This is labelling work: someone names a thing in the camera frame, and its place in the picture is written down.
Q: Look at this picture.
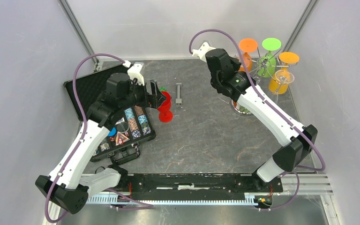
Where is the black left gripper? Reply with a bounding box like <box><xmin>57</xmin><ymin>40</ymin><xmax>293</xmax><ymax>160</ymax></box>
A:
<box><xmin>120</xmin><ymin>77</ymin><xmax>166</xmax><ymax>111</ymax></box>

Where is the red plastic wine glass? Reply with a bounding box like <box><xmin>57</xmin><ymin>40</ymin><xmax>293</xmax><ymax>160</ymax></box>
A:
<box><xmin>157</xmin><ymin>91</ymin><xmax>173</xmax><ymax>123</ymax></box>

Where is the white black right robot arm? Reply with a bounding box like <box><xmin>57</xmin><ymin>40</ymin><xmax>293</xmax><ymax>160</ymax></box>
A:
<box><xmin>205</xmin><ymin>48</ymin><xmax>317</xmax><ymax>191</ymax></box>

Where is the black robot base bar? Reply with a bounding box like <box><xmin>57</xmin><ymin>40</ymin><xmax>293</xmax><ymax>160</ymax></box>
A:
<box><xmin>115</xmin><ymin>173</ymin><xmax>284</xmax><ymax>201</ymax></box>

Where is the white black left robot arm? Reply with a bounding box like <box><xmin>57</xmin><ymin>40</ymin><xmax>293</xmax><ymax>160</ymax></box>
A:
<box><xmin>35</xmin><ymin>73</ymin><xmax>166</xmax><ymax>214</ymax></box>

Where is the orange plastic wine glass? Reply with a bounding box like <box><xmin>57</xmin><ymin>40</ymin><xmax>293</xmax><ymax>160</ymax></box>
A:
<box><xmin>239</xmin><ymin>38</ymin><xmax>258</xmax><ymax>72</ymax></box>

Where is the green plastic wine glass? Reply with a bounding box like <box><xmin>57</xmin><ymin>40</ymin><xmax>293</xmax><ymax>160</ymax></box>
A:
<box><xmin>257</xmin><ymin>37</ymin><xmax>282</xmax><ymax>78</ymax></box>

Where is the yellow plastic wine glass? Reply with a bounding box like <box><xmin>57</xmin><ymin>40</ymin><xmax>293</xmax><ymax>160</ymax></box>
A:
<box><xmin>268</xmin><ymin>52</ymin><xmax>300</xmax><ymax>95</ymax></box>

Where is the grey toy column piece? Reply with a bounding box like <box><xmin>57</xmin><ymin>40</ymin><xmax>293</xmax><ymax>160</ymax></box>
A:
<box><xmin>175</xmin><ymin>83</ymin><xmax>182</xmax><ymax>106</ymax></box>

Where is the blue poker chip row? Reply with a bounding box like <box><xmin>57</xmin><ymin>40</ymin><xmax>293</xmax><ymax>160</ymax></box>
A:
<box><xmin>138</xmin><ymin>114</ymin><xmax>151</xmax><ymax>135</ymax></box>

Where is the orange poker chip row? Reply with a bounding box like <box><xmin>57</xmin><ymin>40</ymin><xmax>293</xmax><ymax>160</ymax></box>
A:
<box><xmin>125</xmin><ymin>107</ymin><xmax>142</xmax><ymax>139</ymax></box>

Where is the playing card deck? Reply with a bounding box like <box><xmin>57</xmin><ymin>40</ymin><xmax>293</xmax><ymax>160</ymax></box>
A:
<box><xmin>116</xmin><ymin>117</ymin><xmax>125</xmax><ymax>124</ymax></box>

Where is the clear round dealer button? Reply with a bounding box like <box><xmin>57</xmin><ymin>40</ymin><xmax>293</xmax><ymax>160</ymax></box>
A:
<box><xmin>117</xmin><ymin>121</ymin><xmax>129</xmax><ymax>133</ymax></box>

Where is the triangular red dice holder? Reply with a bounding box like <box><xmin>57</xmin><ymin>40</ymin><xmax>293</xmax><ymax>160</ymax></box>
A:
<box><xmin>115</xmin><ymin>133</ymin><xmax>130</xmax><ymax>146</ymax></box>

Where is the blue round chip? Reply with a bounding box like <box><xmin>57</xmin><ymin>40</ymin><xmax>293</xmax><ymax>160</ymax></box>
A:
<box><xmin>107</xmin><ymin>127</ymin><xmax>117</xmax><ymax>137</ymax></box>

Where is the black poker chip case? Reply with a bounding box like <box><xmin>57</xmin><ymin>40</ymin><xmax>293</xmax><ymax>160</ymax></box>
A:
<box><xmin>63</xmin><ymin>62</ymin><xmax>167</xmax><ymax>165</ymax></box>

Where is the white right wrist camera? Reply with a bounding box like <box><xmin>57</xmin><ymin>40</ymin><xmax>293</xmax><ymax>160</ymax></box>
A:
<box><xmin>191</xmin><ymin>42</ymin><xmax>216</xmax><ymax>62</ymax></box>

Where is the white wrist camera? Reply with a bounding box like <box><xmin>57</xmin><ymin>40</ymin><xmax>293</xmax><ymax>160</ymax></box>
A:
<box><xmin>127</xmin><ymin>62</ymin><xmax>145</xmax><ymax>86</ymax></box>
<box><xmin>191</xmin><ymin>42</ymin><xmax>216</xmax><ymax>62</ymax></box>

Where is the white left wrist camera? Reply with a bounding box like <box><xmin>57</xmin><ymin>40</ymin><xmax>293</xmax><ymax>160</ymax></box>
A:
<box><xmin>127</xmin><ymin>62</ymin><xmax>145</xmax><ymax>86</ymax></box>

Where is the chrome wire glass rack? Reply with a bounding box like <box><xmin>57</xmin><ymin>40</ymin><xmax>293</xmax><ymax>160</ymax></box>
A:
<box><xmin>240</xmin><ymin>49</ymin><xmax>300</xmax><ymax>103</ymax></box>

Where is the aluminium frame rail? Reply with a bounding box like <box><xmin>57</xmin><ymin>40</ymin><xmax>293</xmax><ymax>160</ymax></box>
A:
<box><xmin>58</xmin><ymin>0</ymin><xmax>95</xmax><ymax>55</ymax></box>

